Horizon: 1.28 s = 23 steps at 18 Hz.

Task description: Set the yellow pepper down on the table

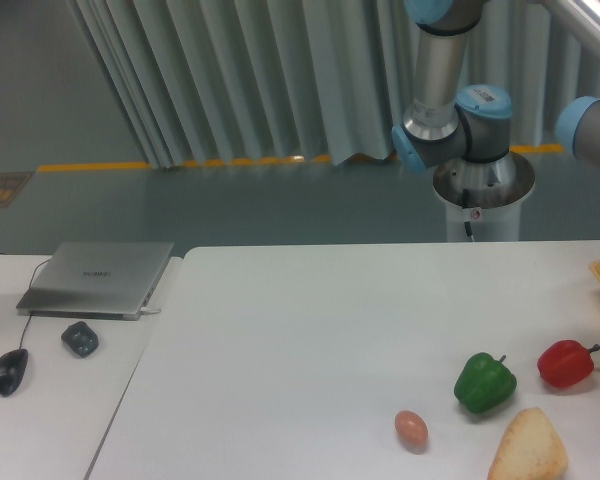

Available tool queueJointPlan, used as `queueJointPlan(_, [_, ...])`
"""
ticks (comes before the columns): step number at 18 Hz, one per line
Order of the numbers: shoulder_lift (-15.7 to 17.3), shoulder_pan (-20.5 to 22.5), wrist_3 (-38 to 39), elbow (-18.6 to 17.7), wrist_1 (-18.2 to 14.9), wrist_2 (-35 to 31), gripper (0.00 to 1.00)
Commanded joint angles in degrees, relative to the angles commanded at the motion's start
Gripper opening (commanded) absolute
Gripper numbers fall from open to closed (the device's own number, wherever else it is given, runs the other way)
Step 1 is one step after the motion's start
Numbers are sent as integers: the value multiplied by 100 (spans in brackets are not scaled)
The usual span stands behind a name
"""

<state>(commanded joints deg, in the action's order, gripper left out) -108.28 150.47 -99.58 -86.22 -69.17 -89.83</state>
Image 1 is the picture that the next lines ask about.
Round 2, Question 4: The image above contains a dark grey small gadget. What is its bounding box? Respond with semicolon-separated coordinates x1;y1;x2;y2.
61;321;99;358

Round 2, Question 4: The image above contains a pale green curtain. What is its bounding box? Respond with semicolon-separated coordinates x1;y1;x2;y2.
72;1;600;168

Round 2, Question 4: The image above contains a brown egg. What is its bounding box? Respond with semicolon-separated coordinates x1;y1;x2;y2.
394;410;428;446

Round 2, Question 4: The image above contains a green bell pepper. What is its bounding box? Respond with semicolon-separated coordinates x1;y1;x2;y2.
453;352;517;414

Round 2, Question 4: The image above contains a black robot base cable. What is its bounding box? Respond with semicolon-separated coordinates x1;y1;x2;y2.
460;188;478;243

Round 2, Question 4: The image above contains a bread slice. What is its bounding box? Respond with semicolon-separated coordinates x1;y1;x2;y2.
487;407;569;480

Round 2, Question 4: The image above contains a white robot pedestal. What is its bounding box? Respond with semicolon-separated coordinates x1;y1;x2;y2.
433;152;535;242

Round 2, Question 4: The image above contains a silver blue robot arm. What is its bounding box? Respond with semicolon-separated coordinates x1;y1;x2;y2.
391;1;600;242

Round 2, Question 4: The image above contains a red bell pepper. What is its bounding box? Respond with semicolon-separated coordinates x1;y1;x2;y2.
537;340;600;389

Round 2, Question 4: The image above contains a mouse cable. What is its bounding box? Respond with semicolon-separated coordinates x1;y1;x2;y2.
0;253;54;352

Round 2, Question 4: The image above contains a silver closed laptop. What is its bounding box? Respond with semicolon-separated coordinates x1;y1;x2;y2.
16;242;173;320

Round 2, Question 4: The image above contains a black computer mouse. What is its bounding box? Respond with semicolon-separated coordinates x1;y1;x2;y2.
0;348;29;397

